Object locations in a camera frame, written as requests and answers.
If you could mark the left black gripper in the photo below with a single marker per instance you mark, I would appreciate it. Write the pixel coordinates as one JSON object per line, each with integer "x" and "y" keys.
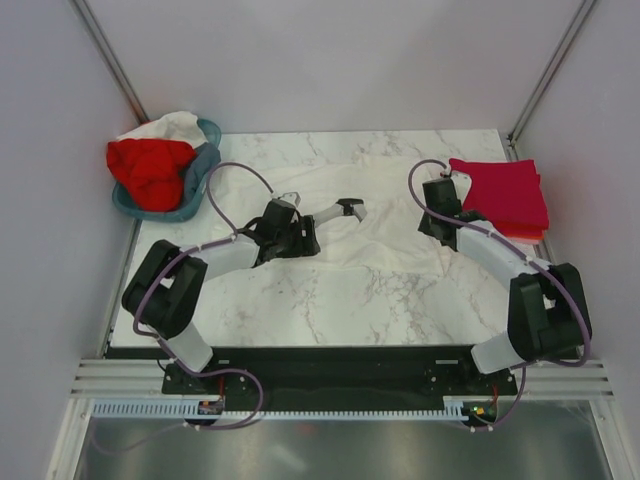
{"x": 305, "y": 245}

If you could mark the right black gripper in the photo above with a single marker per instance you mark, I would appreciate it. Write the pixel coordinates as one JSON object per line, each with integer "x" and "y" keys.
{"x": 424, "y": 226}

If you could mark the white robot print t shirt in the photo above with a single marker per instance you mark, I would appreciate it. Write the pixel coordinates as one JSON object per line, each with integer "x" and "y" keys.
{"x": 387, "y": 239}

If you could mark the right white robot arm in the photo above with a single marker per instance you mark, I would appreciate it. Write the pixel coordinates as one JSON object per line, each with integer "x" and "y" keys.
{"x": 503, "y": 260}

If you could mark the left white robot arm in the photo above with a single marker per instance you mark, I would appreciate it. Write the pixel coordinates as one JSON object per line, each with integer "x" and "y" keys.
{"x": 164, "y": 291}

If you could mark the folded magenta t shirt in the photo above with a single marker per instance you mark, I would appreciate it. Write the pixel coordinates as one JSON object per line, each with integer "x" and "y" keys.
{"x": 507, "y": 194}

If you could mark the grey blue t shirt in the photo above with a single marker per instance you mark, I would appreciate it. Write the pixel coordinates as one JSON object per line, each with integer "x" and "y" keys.
{"x": 207, "y": 157}

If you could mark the plain white t shirt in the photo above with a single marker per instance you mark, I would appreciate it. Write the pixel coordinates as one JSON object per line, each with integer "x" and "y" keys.
{"x": 179, "y": 126}

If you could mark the teal laundry basket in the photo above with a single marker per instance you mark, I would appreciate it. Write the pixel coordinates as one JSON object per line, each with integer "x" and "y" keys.
{"x": 188, "y": 207}

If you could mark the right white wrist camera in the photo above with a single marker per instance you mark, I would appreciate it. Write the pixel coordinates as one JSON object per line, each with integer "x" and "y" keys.
{"x": 456, "y": 176}

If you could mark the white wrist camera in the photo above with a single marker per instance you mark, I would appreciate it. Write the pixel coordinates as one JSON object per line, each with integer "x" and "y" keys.
{"x": 292, "y": 198}
{"x": 456, "y": 176}

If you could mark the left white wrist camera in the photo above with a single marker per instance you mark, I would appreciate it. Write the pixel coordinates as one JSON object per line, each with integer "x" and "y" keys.
{"x": 292, "y": 198}

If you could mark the right aluminium corner post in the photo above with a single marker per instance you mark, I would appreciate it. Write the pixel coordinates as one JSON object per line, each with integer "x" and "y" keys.
{"x": 572, "y": 32}

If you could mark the aluminium corner post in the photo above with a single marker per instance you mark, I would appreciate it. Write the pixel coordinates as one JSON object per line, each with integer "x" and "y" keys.
{"x": 101, "y": 43}
{"x": 572, "y": 32}

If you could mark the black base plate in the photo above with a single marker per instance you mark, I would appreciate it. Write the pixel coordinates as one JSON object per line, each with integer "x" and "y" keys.
{"x": 342, "y": 377}

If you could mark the aluminium cross rail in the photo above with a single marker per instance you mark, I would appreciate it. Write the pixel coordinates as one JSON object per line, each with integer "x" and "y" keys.
{"x": 565, "y": 377}

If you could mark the white slotted cable duct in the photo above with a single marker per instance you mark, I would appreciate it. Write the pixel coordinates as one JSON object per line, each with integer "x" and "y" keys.
{"x": 194, "y": 409}

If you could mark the left aluminium corner post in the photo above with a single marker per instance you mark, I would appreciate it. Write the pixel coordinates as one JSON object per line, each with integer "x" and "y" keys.
{"x": 101, "y": 43}

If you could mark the left aluminium side rail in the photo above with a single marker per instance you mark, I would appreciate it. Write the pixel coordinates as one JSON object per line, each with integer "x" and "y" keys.
{"x": 68, "y": 460}

